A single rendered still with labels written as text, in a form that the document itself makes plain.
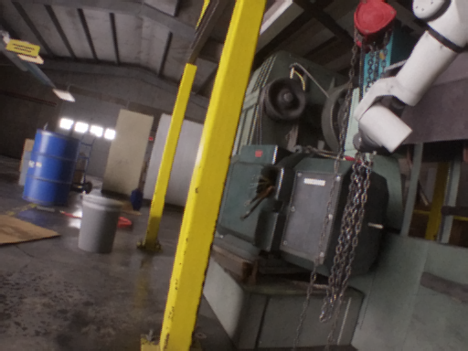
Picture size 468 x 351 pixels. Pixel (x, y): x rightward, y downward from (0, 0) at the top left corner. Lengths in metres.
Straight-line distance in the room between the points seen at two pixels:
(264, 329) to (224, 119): 0.87
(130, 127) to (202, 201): 6.12
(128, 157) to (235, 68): 6.03
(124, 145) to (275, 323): 6.07
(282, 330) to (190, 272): 0.56
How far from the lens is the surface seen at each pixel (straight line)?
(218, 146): 0.98
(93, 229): 2.25
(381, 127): 0.65
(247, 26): 1.13
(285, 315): 1.36
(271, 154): 1.33
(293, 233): 1.16
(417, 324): 1.34
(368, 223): 1.25
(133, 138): 6.99
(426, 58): 0.60
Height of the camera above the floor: 0.63
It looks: 3 degrees up
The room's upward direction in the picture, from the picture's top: 12 degrees clockwise
